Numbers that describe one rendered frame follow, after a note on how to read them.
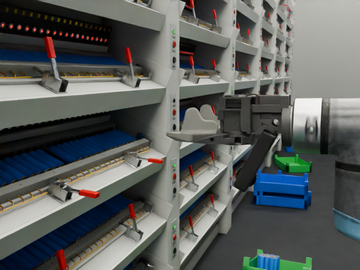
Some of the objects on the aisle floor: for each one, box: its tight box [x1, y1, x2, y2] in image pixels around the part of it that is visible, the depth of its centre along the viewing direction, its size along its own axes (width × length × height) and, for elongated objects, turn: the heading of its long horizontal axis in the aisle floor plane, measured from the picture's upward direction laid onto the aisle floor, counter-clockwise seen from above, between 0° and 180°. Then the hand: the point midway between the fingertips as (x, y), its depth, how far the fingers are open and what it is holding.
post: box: [188, 0, 236, 234], centre depth 172 cm, size 20×9×173 cm
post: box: [102, 0, 179, 270], centre depth 108 cm, size 20×9×173 cm
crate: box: [243, 249, 312, 270], centre depth 128 cm, size 30×20×8 cm
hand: (180, 135), depth 70 cm, fingers open, 6 cm apart
